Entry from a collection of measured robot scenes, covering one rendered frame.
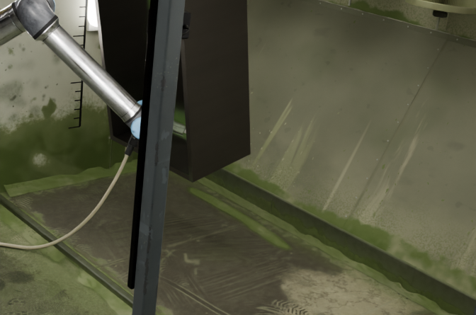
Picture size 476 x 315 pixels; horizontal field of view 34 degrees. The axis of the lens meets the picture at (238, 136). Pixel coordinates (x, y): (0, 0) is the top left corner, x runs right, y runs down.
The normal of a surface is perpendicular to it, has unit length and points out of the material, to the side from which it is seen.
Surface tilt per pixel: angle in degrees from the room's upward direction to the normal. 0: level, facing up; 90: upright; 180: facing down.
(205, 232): 0
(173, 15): 90
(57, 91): 90
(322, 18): 57
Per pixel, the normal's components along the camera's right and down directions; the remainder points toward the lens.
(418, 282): -0.73, 0.14
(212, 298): 0.11, -0.94
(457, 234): -0.55, -0.40
